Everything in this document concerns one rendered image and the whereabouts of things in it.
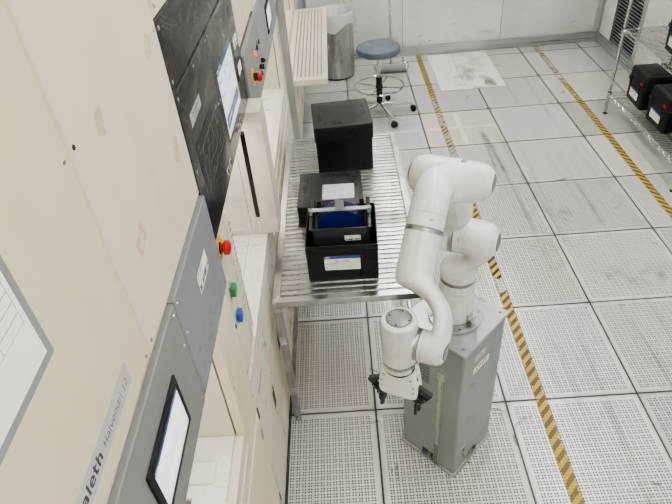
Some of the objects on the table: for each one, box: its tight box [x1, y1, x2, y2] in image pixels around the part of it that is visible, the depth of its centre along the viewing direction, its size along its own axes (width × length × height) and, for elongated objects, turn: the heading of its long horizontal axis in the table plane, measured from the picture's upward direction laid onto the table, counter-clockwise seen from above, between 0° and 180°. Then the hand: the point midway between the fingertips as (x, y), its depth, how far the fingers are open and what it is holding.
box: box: [311, 98, 373, 173], centre depth 294 cm, size 29×29×25 cm
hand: (400, 403), depth 151 cm, fingers open, 8 cm apart
